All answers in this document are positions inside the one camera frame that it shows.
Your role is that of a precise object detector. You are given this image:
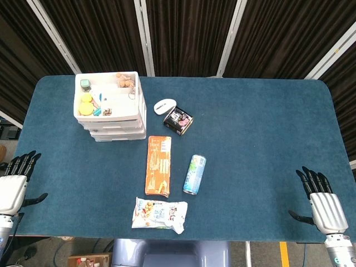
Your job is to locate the black rectangular tin can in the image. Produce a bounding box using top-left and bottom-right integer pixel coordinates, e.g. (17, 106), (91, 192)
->
(163, 106), (194, 137)

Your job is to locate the blue felt table mat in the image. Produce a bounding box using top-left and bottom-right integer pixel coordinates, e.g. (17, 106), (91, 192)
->
(13, 75), (352, 243)

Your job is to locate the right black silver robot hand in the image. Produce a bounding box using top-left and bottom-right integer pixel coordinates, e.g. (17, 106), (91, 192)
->
(288, 166), (349, 236)

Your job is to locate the dark brown pleated curtain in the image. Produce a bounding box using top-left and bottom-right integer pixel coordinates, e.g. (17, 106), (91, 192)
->
(144, 0), (240, 78)
(222, 0), (356, 80)
(36, 0), (148, 77)
(0, 0), (81, 125)
(319, 55), (356, 162)

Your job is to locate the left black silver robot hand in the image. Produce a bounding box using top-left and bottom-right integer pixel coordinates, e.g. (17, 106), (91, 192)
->
(0, 150), (48, 216)

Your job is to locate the white snack bag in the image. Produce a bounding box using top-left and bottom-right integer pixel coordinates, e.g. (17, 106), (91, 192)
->
(131, 196), (189, 235)

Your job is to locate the small white orange package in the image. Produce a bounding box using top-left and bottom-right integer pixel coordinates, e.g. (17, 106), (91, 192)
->
(90, 88), (108, 108)

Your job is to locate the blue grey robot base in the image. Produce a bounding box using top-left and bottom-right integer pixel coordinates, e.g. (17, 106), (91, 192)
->
(111, 238), (231, 267)

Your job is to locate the light blue drink can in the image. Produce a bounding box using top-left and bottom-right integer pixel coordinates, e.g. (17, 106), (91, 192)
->
(182, 154), (207, 196)

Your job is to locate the white computer mouse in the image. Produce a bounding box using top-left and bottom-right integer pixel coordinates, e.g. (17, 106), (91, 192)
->
(154, 99), (176, 116)

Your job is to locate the white table leg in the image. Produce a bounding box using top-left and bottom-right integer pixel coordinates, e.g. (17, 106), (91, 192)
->
(244, 241), (253, 267)

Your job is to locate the brown plush bear keychain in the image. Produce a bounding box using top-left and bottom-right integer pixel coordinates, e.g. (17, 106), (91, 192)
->
(115, 72), (136, 88)

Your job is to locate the white partition post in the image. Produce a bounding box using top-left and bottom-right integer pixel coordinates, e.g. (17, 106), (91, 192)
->
(216, 0), (248, 78)
(26, 0), (82, 75)
(304, 33), (356, 80)
(133, 0), (156, 77)
(0, 110), (23, 129)

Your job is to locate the white drawer organizer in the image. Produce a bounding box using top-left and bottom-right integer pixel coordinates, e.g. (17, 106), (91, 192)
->
(73, 71), (147, 142)

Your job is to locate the clear drawer with white bottle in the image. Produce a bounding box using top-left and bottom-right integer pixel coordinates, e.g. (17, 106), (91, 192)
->
(78, 118), (146, 128)

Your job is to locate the orange cardboard snack box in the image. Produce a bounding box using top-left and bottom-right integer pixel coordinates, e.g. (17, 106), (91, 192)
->
(144, 135), (172, 197)

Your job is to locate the clear drawer with pink item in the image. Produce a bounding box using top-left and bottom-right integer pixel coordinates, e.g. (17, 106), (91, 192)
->
(84, 125), (147, 132)

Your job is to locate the brown cardboard box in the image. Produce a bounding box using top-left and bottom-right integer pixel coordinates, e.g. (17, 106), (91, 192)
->
(68, 252), (113, 267)

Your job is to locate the clear plastic drawer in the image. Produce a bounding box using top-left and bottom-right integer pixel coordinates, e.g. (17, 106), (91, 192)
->
(93, 134), (147, 142)

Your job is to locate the clear drawer with dark contents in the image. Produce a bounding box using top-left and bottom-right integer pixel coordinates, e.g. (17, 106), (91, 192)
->
(89, 129), (147, 137)

